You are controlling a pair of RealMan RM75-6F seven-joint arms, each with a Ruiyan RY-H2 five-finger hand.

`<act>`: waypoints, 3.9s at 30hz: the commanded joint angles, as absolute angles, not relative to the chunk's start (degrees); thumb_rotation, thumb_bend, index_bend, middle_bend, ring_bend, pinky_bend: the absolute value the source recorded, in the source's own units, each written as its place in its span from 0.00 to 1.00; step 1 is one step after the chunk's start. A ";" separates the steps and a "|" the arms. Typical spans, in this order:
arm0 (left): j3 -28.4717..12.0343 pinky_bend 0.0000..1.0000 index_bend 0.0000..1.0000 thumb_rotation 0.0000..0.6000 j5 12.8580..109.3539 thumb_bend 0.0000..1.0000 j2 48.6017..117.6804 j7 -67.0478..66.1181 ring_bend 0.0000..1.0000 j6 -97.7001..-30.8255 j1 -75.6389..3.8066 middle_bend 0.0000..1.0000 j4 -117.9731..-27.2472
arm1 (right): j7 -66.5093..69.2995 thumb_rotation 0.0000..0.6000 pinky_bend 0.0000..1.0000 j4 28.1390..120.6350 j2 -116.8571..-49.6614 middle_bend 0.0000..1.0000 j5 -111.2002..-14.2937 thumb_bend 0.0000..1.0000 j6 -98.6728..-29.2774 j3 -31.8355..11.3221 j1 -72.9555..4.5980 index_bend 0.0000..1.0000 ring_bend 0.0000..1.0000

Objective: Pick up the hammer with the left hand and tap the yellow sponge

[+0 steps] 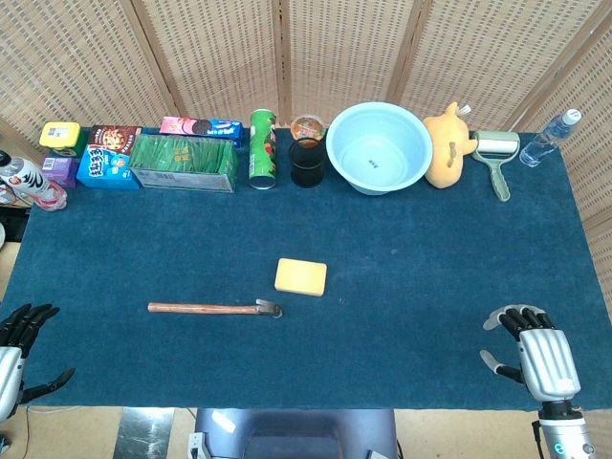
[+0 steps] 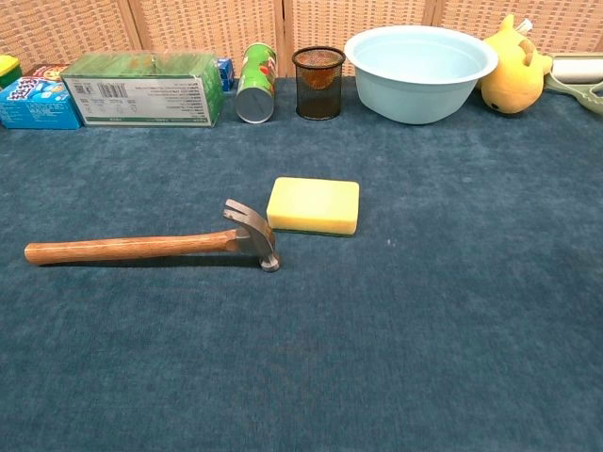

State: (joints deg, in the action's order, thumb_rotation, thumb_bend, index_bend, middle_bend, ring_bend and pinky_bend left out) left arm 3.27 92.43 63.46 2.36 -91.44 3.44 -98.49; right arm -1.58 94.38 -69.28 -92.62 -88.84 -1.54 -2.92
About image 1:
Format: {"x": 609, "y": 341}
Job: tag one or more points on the box of green packets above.
{"x": 186, "y": 160}

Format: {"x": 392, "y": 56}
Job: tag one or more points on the black mesh pen cup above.
{"x": 307, "y": 167}

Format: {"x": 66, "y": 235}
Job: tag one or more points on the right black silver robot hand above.
{"x": 547, "y": 358}

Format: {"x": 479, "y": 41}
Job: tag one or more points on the blue snack box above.
{"x": 102, "y": 169}

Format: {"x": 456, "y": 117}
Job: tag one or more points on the orange instant noodle cup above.
{"x": 308, "y": 126}

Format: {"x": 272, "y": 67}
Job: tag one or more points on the shiny metal table leg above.
{"x": 146, "y": 432}

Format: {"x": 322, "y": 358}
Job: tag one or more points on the orange plush toy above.
{"x": 444, "y": 153}

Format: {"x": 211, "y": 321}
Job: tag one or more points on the light blue plastic basin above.
{"x": 378, "y": 148}

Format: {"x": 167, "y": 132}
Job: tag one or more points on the purple small box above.
{"x": 59, "y": 171}

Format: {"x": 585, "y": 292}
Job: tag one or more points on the pink blue cookie box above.
{"x": 201, "y": 126}

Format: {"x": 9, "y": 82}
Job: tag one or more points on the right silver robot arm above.
{"x": 566, "y": 437}

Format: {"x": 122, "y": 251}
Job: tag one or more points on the dark green container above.
{"x": 82, "y": 143}

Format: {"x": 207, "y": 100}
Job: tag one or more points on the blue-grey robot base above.
{"x": 296, "y": 435}

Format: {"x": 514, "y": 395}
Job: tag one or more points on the yellow lid container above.
{"x": 59, "y": 134}

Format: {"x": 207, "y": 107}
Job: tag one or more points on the clear water bottle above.
{"x": 545, "y": 141}

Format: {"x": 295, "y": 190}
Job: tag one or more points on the yellow sponge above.
{"x": 300, "y": 277}

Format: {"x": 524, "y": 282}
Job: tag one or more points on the green chips can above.
{"x": 262, "y": 153}

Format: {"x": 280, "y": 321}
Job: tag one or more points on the brown snack box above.
{"x": 115, "y": 138}

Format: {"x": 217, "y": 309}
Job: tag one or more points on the dark blue carpet mat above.
{"x": 382, "y": 287}

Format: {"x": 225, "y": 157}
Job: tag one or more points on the white black print bottle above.
{"x": 24, "y": 179}

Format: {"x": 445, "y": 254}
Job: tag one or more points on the woven bamboo folding screen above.
{"x": 215, "y": 57}

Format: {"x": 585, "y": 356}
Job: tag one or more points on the green lint roller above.
{"x": 497, "y": 158}

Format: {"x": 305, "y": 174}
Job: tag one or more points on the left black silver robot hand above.
{"x": 12, "y": 370}

